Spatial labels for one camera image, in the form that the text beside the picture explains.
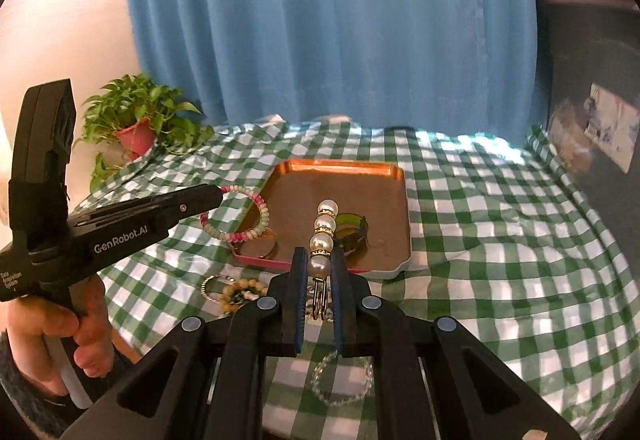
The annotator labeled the clear crystal bead bracelet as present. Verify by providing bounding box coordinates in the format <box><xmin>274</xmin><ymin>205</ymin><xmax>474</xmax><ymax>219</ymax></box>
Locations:
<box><xmin>309</xmin><ymin>349</ymin><xmax>376</xmax><ymax>409</ymax></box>

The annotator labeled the pink bead bracelet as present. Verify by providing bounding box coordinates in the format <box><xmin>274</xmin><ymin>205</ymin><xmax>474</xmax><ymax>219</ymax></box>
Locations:
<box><xmin>199</xmin><ymin>184</ymin><xmax>270</xmax><ymax>244</ymax></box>

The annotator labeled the wooden bead bracelet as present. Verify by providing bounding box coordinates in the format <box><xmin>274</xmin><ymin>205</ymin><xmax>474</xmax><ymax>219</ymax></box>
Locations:
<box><xmin>218</xmin><ymin>277</ymin><xmax>270</xmax><ymax>319</ymax></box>

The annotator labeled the pearl bracelet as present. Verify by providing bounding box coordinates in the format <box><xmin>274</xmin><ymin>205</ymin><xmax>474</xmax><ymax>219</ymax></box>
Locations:
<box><xmin>305</xmin><ymin>198</ymin><xmax>342</xmax><ymax>321</ymax></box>

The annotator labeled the green black watch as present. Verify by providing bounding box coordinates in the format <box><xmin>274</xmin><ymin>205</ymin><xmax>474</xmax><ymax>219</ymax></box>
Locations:
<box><xmin>334</xmin><ymin>212</ymin><xmax>369</xmax><ymax>256</ymax></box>

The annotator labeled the person left hand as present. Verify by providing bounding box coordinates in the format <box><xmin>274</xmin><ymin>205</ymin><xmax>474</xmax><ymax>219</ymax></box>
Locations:
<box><xmin>4</xmin><ymin>274</ymin><xmax>116</xmax><ymax>396</ymax></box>

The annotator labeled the potted green plant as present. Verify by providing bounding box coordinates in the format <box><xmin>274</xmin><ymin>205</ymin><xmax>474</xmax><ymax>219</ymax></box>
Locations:
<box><xmin>76</xmin><ymin>74</ymin><xmax>214</xmax><ymax>192</ymax></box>

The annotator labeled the green checkered tablecloth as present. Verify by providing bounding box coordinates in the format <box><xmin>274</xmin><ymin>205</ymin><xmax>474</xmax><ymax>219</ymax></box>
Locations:
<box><xmin>76</xmin><ymin>120</ymin><xmax>639</xmax><ymax>439</ymax></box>

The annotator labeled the pink copper tray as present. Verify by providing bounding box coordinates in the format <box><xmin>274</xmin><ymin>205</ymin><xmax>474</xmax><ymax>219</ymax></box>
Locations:
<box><xmin>232</xmin><ymin>159</ymin><xmax>412</xmax><ymax>279</ymax></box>

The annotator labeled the blue curtain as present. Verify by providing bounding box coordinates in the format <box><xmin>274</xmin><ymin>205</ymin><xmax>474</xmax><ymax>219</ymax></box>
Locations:
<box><xmin>128</xmin><ymin>0</ymin><xmax>549</xmax><ymax>143</ymax></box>

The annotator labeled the clear storage bin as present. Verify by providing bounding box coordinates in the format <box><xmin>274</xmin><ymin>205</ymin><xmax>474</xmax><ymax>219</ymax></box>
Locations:
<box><xmin>537</xmin><ymin>0</ymin><xmax>639</xmax><ymax>270</ymax></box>

